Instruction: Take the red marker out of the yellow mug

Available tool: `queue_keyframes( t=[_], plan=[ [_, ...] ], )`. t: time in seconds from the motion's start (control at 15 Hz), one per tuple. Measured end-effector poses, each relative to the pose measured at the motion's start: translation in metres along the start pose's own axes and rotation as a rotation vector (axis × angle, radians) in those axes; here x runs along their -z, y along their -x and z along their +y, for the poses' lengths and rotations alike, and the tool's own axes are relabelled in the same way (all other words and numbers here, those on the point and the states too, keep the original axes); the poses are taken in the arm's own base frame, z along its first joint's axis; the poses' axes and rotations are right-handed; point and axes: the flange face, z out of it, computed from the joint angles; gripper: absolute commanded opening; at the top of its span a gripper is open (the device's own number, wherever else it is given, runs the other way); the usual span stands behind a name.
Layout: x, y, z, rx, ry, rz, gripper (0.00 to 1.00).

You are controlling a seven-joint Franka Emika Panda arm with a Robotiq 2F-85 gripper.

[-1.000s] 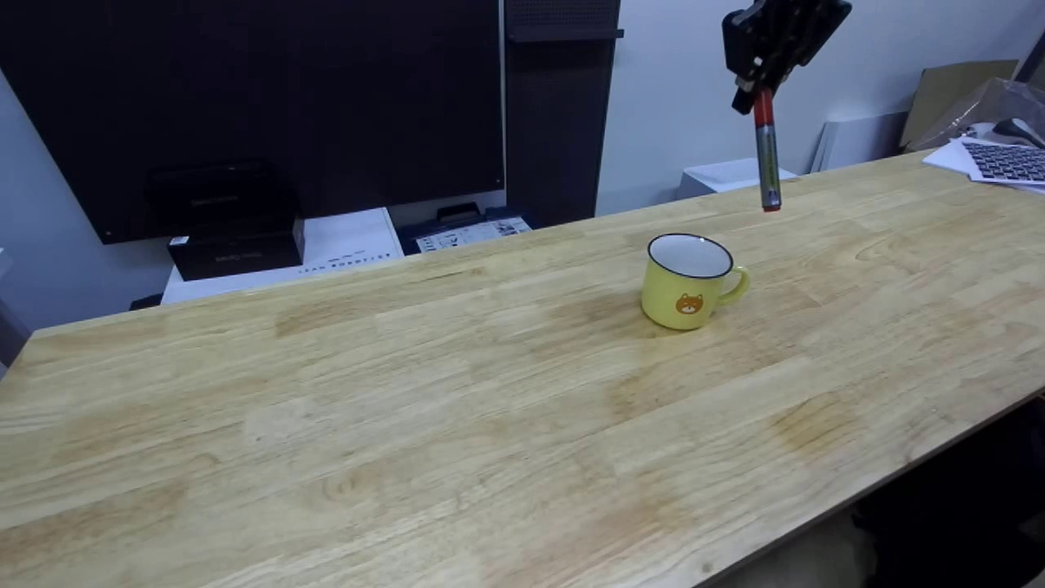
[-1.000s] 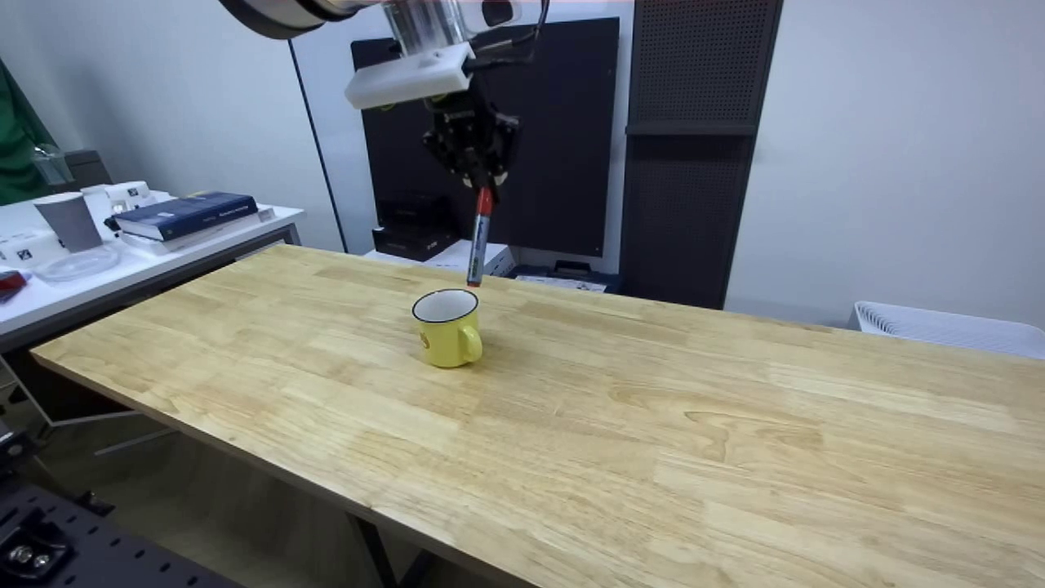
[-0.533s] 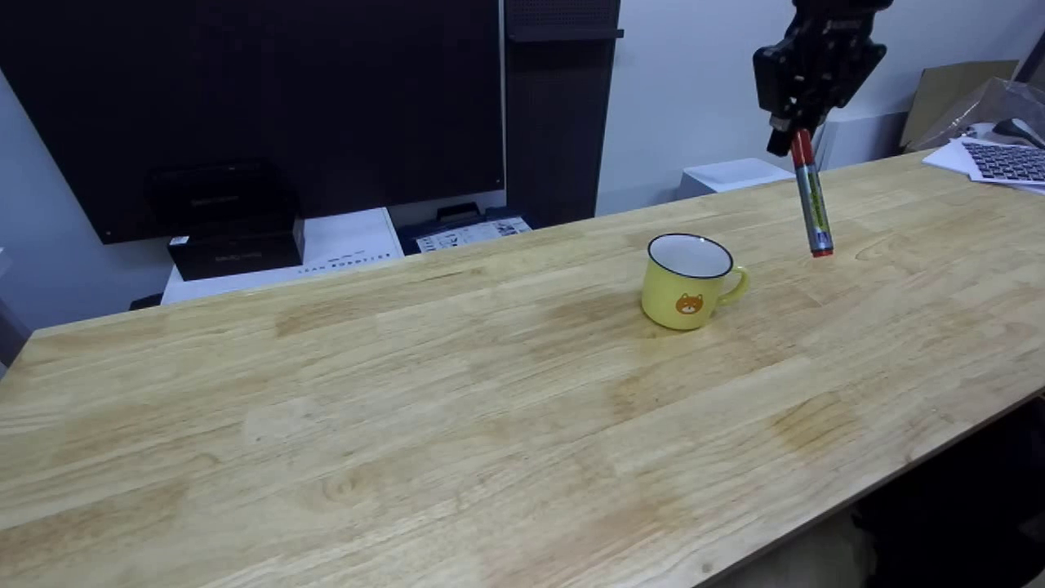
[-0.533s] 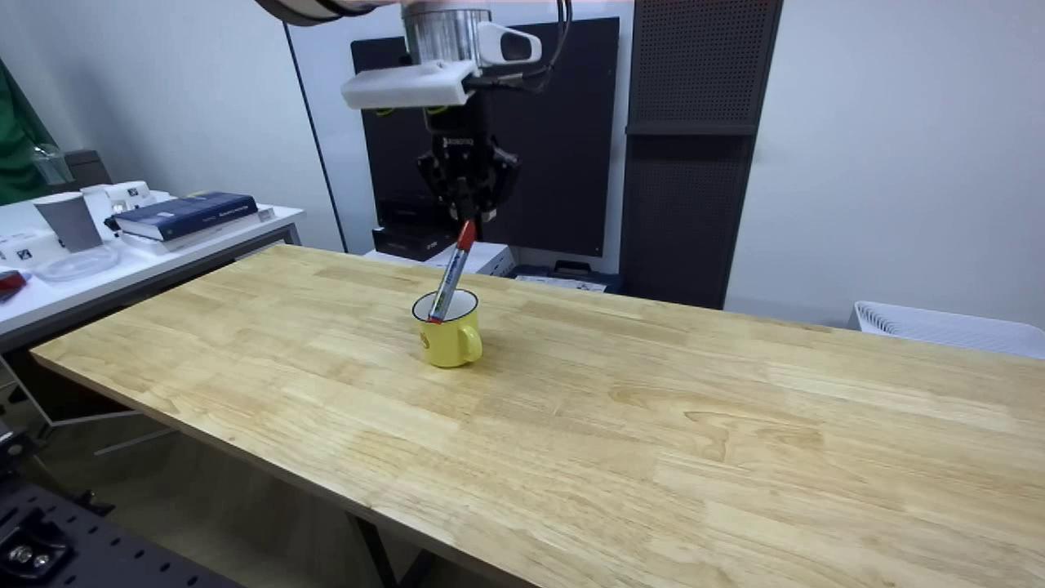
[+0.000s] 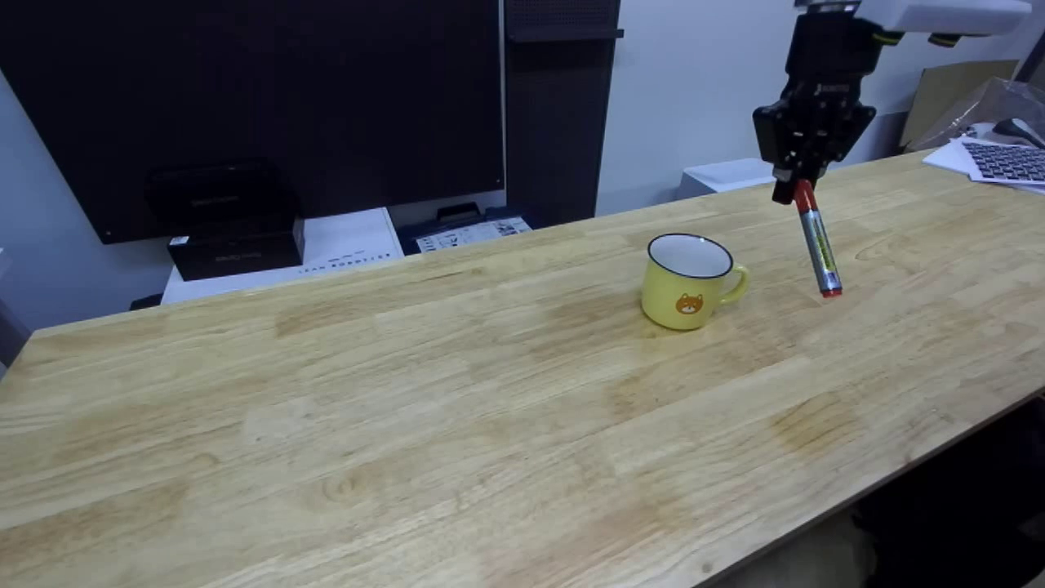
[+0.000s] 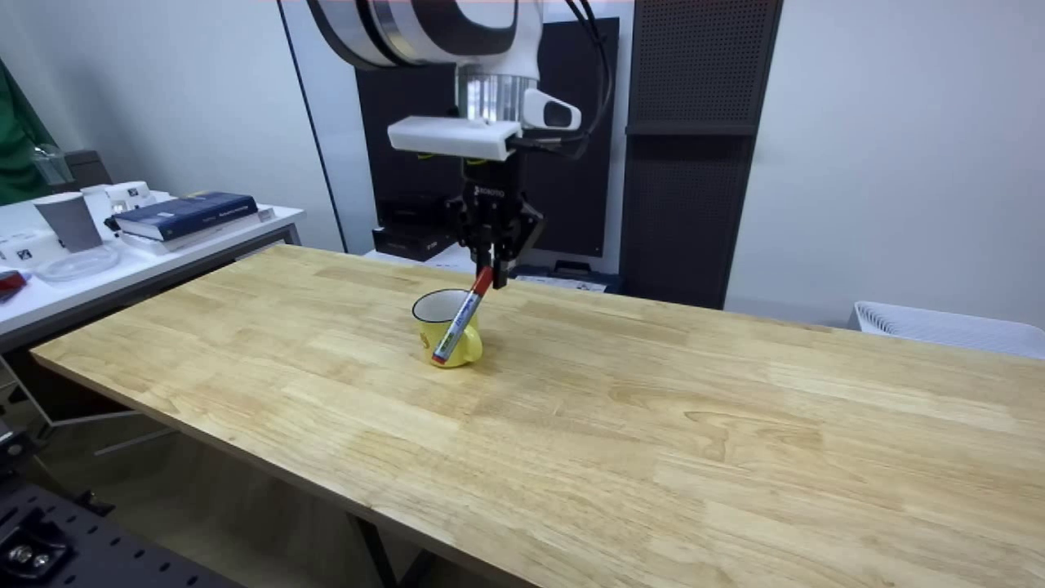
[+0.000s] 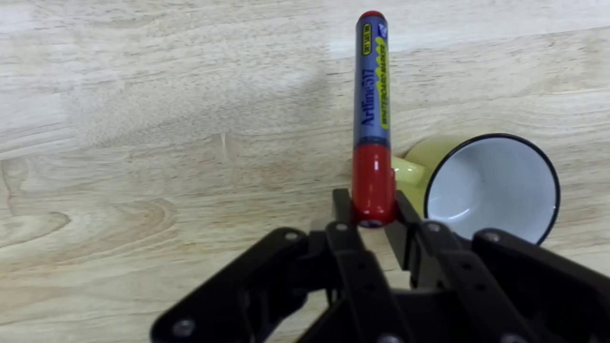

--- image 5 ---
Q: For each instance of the brown cardboard box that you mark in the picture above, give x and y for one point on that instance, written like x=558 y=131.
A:
x=958 y=100

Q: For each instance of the white plastic bin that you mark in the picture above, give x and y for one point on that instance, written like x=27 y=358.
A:
x=722 y=174

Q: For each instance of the white flat box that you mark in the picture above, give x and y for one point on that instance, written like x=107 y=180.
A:
x=347 y=247

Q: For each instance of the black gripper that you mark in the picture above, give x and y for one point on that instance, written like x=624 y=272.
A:
x=827 y=68

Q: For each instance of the red marker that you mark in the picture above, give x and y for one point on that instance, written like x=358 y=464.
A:
x=818 y=247

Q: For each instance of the yellow enamel mug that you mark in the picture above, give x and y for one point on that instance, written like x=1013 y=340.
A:
x=682 y=292

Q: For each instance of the dark tall cabinet panel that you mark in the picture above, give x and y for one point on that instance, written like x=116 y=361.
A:
x=558 y=110

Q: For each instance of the black box under monitor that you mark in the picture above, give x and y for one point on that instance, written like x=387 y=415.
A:
x=223 y=223

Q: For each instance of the white printed paper sheets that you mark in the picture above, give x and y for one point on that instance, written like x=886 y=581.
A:
x=998 y=160

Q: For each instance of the large black monitor screen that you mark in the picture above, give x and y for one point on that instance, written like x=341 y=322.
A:
x=262 y=100

